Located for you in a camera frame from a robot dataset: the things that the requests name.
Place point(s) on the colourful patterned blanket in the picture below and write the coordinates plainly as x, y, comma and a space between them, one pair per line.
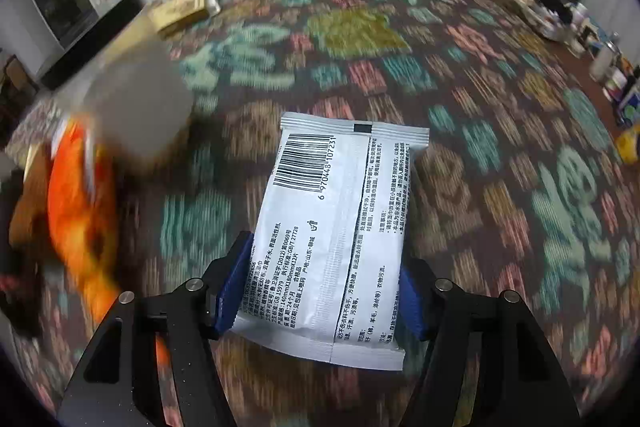
475, 117

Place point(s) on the white wet wipes packet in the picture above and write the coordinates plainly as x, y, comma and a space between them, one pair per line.
325, 232

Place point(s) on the cluster of bottles and jars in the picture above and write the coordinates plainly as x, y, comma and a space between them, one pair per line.
600, 57

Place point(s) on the grey box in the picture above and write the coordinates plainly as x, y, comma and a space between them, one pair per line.
140, 107

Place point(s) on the orange plush toy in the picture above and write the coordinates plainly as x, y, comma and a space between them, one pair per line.
75, 207

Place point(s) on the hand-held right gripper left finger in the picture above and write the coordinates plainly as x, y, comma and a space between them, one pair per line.
233, 292

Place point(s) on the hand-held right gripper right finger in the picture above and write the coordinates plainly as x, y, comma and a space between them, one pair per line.
413, 302

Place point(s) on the gold tissue box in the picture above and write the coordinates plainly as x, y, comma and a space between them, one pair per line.
182, 11

